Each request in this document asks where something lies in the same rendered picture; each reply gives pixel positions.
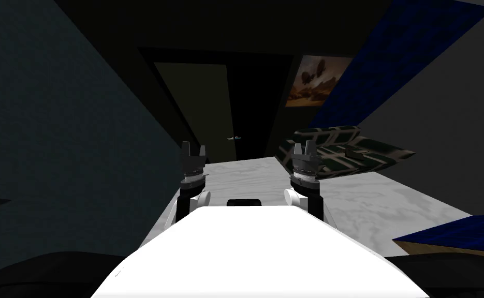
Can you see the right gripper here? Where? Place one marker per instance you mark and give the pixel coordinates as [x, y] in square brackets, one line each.
[305, 164]

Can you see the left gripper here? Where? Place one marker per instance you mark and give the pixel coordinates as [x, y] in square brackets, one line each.
[193, 164]

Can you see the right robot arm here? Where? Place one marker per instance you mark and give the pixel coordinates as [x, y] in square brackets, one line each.
[308, 198]

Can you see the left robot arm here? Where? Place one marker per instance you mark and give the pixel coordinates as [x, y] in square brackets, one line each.
[183, 207]

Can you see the dark olive door leaf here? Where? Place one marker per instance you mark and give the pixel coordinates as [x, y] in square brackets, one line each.
[202, 107]

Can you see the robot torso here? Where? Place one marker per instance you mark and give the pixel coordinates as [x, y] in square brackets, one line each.
[250, 252]

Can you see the orange brown wall picture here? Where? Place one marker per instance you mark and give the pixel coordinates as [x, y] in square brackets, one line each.
[316, 80]

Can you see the blue bed with wooden frame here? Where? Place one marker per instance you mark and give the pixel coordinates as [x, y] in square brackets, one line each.
[461, 236]

